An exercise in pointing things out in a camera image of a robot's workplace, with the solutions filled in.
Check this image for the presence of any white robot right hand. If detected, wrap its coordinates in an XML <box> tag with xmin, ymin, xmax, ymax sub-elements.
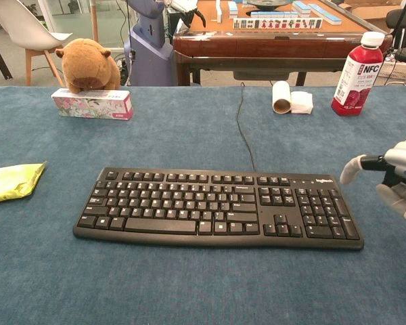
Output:
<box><xmin>339</xmin><ymin>133</ymin><xmax>406</xmax><ymax>223</ymax></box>

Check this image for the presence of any black Logitech keyboard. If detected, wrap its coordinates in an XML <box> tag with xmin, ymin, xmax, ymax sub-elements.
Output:
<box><xmin>72</xmin><ymin>167</ymin><xmax>365</xmax><ymax>252</ymax></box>

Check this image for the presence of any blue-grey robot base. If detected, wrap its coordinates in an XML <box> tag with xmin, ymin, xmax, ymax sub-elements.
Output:
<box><xmin>123</xmin><ymin>0</ymin><xmax>174</xmax><ymax>87</ymax></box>

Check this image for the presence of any red NFC juice bottle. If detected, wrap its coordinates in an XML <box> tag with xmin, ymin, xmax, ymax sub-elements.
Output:
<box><xmin>330</xmin><ymin>31</ymin><xmax>386</xmax><ymax>117</ymax></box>

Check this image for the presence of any white plastic basket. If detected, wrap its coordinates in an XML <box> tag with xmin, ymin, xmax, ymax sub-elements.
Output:
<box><xmin>378</xmin><ymin>58</ymin><xmax>406</xmax><ymax>82</ymax></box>

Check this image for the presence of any white paper roll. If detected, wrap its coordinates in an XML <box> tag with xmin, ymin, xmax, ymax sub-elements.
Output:
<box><xmin>271</xmin><ymin>81</ymin><xmax>314</xmax><ymax>115</ymax></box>

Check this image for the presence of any cardboard box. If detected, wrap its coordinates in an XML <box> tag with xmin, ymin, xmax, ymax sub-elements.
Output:
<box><xmin>338</xmin><ymin>0</ymin><xmax>402</xmax><ymax>21</ymax></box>

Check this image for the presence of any brown mahjong table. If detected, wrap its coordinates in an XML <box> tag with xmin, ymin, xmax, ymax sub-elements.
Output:
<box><xmin>172</xmin><ymin>0</ymin><xmax>393</xmax><ymax>87</ymax></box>

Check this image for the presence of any row of standing mahjong tiles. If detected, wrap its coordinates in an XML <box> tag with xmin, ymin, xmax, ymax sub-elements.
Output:
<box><xmin>233</xmin><ymin>17</ymin><xmax>323</xmax><ymax>30</ymax></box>

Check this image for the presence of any blue tablecloth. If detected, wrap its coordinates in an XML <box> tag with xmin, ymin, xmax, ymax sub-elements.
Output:
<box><xmin>0</xmin><ymin>85</ymin><xmax>406</xmax><ymax>325</ymax></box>

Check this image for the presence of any floral tissue box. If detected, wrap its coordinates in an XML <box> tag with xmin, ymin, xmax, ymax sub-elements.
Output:
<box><xmin>51</xmin><ymin>87</ymin><xmax>134</xmax><ymax>121</ymax></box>

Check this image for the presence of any brown capybara plush toy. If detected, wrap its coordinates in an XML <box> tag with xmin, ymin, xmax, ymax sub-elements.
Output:
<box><xmin>55</xmin><ymin>38</ymin><xmax>122</xmax><ymax>94</ymax></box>

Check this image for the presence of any white chair with wooden legs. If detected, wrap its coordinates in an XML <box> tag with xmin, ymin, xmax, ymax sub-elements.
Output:
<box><xmin>0</xmin><ymin>0</ymin><xmax>73</xmax><ymax>87</ymax></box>

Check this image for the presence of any black keyboard cable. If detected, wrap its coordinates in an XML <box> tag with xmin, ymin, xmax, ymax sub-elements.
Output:
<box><xmin>235</xmin><ymin>82</ymin><xmax>257</xmax><ymax>172</ymax></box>

